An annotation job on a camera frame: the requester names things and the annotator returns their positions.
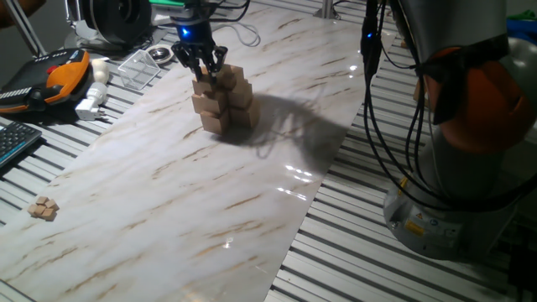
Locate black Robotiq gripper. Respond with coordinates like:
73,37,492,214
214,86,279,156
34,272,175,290
169,10,230,87

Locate white egg-shaped object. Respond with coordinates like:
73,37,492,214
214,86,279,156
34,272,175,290
91,58,111,85

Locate thick grey stand leg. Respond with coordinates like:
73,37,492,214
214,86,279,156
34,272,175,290
4,0,48,58

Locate silver metal post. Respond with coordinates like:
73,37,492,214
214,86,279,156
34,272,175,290
313,0,341,21

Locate white power adapter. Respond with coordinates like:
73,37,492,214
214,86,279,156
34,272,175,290
75,81,109,122

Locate clear plastic box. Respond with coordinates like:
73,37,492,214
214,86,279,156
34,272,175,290
117,49,162,91

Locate white button control box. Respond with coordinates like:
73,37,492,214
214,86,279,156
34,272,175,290
149,6,175,27

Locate grey looped cable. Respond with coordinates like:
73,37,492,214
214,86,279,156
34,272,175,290
213,19,262,48

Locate black filament spool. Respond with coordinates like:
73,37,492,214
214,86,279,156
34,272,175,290
79,0,153,48

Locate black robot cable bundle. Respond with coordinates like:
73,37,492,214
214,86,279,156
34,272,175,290
359,0,537,213

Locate black computer keyboard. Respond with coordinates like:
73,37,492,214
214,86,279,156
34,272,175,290
0,121,44,169

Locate white marble pattern mat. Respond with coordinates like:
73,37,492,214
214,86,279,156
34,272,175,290
0,0,373,302

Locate orange black teach pendant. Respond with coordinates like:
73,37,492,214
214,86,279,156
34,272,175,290
0,48,91,115

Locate blue bag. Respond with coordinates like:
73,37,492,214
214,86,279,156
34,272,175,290
506,18,537,45

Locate person's left forearm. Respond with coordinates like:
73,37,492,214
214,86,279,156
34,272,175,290
0,0,47,29

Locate green fabric item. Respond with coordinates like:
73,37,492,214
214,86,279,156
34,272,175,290
507,8,537,21

